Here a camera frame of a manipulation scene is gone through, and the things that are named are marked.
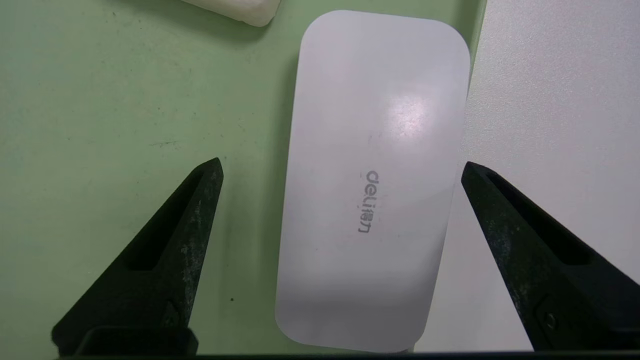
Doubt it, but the light green plastic tray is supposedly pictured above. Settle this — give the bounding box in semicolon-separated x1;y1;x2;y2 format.
0;0;488;356

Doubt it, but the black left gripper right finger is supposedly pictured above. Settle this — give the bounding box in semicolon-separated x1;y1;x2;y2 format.
461;161;640;353

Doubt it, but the white rectangular eraser box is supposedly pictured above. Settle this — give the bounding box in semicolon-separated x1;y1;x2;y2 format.
274;10;471;354

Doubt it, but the white soap bar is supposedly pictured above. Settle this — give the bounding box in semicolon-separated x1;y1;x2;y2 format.
181;0;282;27

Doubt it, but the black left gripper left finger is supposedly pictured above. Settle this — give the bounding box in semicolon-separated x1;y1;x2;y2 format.
51;158;224;356

